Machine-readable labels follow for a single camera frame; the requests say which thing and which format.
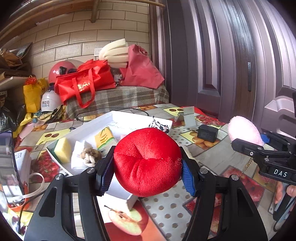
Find wooden shelf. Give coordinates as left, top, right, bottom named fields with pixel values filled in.
left=0, top=72, right=29, bottom=91

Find brown paper bags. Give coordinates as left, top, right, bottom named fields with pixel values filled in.
left=0, top=43, right=33, bottom=70

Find plaid covered bench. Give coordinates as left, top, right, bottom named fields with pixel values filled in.
left=66, top=85, right=169, bottom=120

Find yellow green sponge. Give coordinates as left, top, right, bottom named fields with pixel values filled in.
left=54, top=137, right=72, bottom=164

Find red tote bag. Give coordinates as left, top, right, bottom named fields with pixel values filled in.
left=54, top=59, right=116, bottom=109

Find small black box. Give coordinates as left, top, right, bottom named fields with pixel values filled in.
left=198, top=124, right=219, bottom=143

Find orange phone holder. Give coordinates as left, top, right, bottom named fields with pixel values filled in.
left=8, top=201, right=26, bottom=213

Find black white patterned cloth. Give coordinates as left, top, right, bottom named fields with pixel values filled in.
left=149, top=119, right=171, bottom=134

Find red plush toy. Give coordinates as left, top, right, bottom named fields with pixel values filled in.
left=113, top=127, right=183, bottom=197

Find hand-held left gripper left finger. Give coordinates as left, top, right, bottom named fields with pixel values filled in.
left=24, top=146, right=116, bottom=241

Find white helmet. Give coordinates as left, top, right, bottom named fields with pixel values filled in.
left=41, top=89, right=64, bottom=114

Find smartphone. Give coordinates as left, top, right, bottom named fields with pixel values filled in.
left=0, top=130, right=26, bottom=205

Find white flat cable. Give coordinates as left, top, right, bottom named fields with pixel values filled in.
left=14, top=173, right=44, bottom=200

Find black door handle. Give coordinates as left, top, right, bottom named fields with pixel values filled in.
left=247, top=62, right=252, bottom=91

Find cream foam pads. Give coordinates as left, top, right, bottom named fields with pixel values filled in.
left=99, top=38, right=129, bottom=69

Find brown door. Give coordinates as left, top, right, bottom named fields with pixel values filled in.
left=149, top=0, right=296, bottom=139

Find grey phone stand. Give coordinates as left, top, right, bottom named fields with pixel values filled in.
left=174, top=107, right=201, bottom=130

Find pink plush toy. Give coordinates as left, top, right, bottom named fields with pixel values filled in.
left=228, top=116, right=264, bottom=173

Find small white carton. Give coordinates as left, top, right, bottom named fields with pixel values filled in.
left=14, top=149, right=32, bottom=186

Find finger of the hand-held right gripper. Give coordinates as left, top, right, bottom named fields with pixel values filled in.
left=261, top=131, right=296, bottom=151
left=231, top=138, right=290, bottom=163

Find person's right hand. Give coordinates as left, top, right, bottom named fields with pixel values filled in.
left=275, top=182, right=296, bottom=205

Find fruit print tablecloth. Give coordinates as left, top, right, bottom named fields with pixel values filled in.
left=7, top=103, right=287, bottom=241

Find yellow bag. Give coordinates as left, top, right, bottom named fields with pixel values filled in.
left=23, top=77, right=49, bottom=114

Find yellow green tissue packet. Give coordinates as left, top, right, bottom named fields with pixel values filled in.
left=95, top=127, right=116, bottom=150

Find black plastic bag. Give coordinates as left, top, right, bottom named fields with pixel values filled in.
left=0, top=102, right=24, bottom=133

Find dark pink fabric bag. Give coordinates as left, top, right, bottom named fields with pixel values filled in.
left=120, top=44, right=165, bottom=89

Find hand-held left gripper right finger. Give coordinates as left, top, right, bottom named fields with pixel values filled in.
left=179, top=147, right=269, bottom=241

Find white cardboard box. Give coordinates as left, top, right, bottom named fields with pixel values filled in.
left=46, top=111, right=173, bottom=209

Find white sock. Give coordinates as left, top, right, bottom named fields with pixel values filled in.
left=70, top=140, right=98, bottom=176

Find red helmet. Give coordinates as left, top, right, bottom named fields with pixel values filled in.
left=48, top=59, right=83, bottom=85

